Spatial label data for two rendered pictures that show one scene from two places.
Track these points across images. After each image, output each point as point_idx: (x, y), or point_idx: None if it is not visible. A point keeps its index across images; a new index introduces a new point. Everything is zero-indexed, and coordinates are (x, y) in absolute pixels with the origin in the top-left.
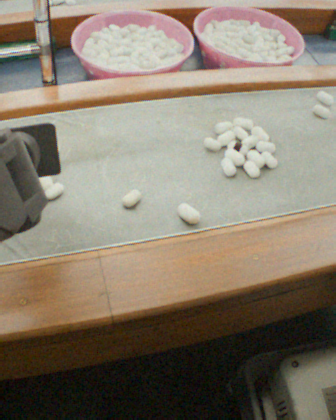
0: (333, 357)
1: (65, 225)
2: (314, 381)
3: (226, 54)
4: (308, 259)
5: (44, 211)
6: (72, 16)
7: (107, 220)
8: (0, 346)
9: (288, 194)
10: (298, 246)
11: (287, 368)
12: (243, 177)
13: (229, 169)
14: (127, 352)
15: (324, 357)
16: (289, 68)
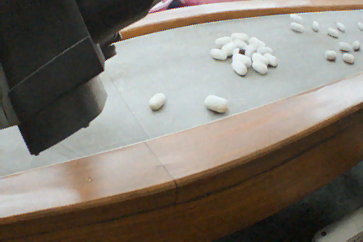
0: (349, 220)
1: (100, 131)
2: (339, 239)
3: None
4: (322, 113)
5: None
6: None
7: (138, 122)
8: (79, 216)
9: (293, 82)
10: (312, 107)
11: (318, 238)
12: (254, 75)
13: (241, 67)
14: (185, 239)
15: (343, 222)
16: (262, 1)
